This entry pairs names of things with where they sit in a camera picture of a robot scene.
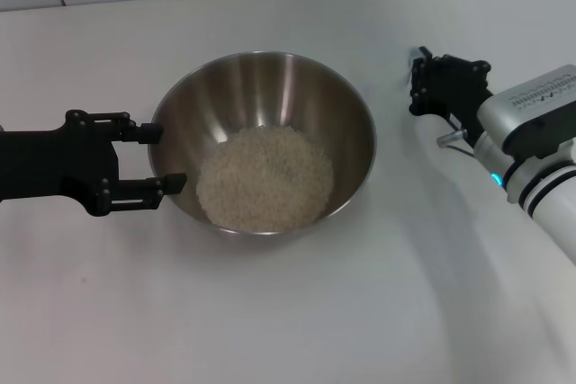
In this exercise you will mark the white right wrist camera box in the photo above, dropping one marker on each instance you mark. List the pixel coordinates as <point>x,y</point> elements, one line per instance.
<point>526,109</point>

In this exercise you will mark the white rice grains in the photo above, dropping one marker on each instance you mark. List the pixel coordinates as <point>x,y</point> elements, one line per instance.
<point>265,177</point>

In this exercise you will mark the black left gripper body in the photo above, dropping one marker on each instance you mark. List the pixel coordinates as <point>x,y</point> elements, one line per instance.
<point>54,163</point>

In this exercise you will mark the stainless steel mixing bowl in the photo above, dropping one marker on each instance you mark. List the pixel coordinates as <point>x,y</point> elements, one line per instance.
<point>270,96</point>

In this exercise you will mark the clear plastic cup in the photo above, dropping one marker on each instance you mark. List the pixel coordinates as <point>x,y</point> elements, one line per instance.
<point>411,70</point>

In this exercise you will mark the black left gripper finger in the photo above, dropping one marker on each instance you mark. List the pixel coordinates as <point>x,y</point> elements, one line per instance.
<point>144,188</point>
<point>130,125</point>

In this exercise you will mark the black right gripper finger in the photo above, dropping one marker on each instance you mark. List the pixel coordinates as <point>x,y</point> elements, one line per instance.
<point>459,67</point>
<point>425,91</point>

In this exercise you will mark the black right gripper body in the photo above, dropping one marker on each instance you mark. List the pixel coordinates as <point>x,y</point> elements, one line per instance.
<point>465,91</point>

